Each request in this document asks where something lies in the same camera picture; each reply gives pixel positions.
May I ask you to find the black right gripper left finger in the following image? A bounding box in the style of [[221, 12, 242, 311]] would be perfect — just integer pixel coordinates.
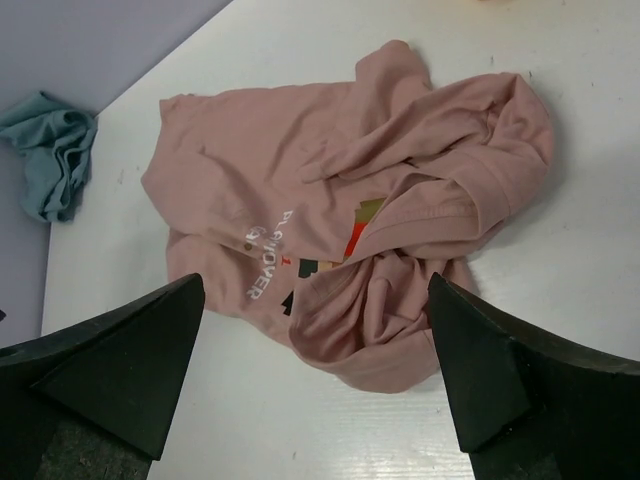
[[1, 274, 205, 479]]

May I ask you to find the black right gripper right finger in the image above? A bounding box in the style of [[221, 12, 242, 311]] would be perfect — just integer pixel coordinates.
[[428, 274, 639, 480]]

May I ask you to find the pink printed t-shirt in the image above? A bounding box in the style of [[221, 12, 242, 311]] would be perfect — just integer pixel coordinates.
[[141, 40, 554, 393]]

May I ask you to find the crumpled teal t-shirt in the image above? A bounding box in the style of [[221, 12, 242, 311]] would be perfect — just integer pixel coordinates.
[[1, 91, 98, 223]]

